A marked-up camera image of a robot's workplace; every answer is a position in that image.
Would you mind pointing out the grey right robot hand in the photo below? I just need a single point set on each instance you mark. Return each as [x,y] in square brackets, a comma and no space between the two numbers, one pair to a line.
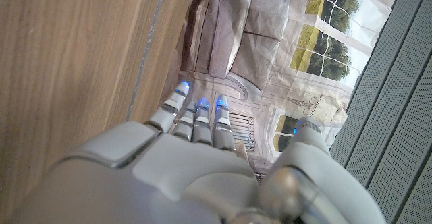
[168,183]

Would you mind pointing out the grey tape strip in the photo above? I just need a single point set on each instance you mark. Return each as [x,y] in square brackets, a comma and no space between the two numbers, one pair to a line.
[146,48]

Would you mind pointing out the printed sofa backdrop cloth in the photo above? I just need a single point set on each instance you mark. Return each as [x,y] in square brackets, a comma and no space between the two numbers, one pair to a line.
[270,31]

